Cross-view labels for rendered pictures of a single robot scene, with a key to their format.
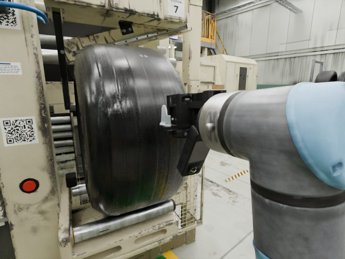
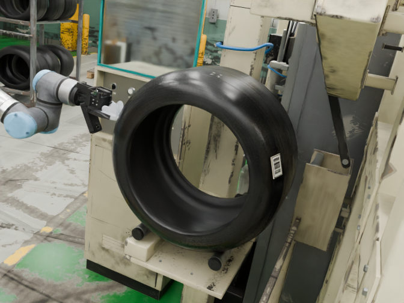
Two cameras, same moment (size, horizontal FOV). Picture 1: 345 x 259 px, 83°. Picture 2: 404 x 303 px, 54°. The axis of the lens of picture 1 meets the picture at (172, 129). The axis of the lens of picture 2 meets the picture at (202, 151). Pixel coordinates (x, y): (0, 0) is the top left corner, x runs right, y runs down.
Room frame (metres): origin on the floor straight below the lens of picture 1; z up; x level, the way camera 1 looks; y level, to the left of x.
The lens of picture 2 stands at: (1.61, -0.64, 1.64)
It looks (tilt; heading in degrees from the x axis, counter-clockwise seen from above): 20 degrees down; 138
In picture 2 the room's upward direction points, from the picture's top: 9 degrees clockwise
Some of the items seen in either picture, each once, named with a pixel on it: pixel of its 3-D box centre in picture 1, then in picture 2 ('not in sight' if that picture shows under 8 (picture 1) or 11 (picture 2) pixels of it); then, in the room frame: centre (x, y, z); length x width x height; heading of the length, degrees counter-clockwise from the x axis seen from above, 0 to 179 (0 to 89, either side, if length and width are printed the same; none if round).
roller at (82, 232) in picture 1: (127, 218); (162, 213); (0.58, 0.15, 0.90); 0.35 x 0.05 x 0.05; 118
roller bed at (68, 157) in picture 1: (54, 144); (320, 198); (0.94, 0.59, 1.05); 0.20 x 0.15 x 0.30; 118
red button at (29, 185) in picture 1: (29, 185); not in sight; (0.51, 0.41, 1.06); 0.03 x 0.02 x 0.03; 118
